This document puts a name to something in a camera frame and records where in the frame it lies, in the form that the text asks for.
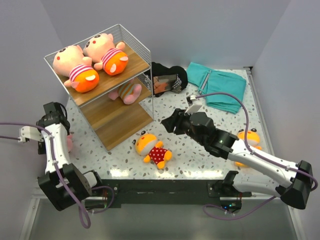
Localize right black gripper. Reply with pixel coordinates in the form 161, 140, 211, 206
161, 108, 206, 147

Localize pink frog plush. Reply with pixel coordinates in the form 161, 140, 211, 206
108, 80, 142, 105
66, 134, 73, 152

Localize large black-haired boy plush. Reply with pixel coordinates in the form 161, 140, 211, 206
83, 33, 129, 76

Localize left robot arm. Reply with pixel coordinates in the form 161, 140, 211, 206
36, 102, 104, 211

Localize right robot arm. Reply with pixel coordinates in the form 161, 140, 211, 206
161, 108, 316, 210

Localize yellow frog plush centre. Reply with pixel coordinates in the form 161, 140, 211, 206
132, 130, 173, 170

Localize yellow frog plush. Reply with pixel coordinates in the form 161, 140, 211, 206
234, 127, 263, 168
132, 130, 173, 170

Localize black printed garment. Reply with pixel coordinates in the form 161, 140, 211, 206
147, 62, 188, 97

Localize teal folded cloth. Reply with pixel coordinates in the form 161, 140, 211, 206
186, 62, 247, 114

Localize yellow frog plush right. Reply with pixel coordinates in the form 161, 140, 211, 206
234, 127, 263, 168

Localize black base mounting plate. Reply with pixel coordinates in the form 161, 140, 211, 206
84, 179, 252, 210

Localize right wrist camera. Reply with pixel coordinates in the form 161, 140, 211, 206
185, 94, 203, 115

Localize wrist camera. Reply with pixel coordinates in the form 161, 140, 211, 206
185, 94, 203, 115
18, 126, 44, 143

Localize white wire wooden shelf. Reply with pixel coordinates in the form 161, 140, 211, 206
45, 24, 154, 150

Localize aluminium frame rail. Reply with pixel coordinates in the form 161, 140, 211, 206
243, 67, 308, 240

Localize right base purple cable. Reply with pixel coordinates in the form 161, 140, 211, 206
202, 196, 277, 221

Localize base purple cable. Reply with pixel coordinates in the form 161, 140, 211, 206
202, 196, 277, 221
91, 185, 116, 215

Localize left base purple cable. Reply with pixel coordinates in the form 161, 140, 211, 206
91, 185, 116, 215

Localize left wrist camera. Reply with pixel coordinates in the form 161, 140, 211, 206
18, 126, 44, 143

